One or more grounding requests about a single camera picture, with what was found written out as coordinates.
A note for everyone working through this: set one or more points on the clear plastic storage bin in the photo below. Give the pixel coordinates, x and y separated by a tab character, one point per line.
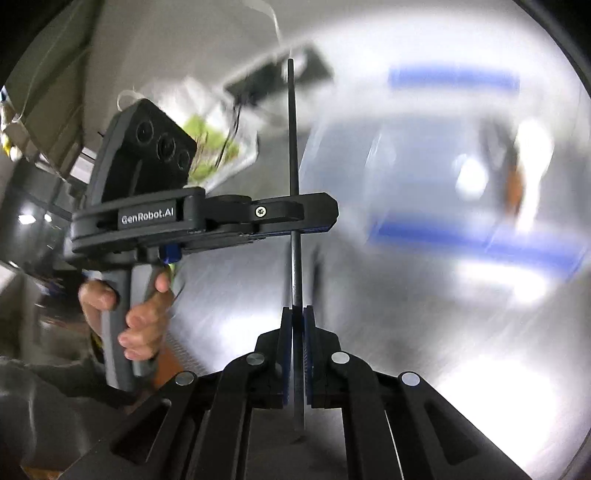
405	162

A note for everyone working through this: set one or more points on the black wall socket panel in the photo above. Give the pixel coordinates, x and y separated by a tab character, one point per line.
271	78

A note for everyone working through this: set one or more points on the black chopstick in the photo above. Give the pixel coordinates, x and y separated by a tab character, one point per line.
297	321

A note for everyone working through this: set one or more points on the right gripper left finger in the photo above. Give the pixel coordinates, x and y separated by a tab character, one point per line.
283	353

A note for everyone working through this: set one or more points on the person's left hand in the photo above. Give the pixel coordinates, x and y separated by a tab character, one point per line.
146	323

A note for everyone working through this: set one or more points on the printed paper shopping bag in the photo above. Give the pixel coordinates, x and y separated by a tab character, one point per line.
226	142

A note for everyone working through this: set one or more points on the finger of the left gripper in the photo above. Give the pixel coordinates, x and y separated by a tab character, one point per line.
314	209
219	236

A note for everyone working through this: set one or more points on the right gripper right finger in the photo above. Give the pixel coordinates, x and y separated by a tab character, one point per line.
312	356

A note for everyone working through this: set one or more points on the wooden handled metal scraper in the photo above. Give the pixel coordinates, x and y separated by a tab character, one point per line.
501	153

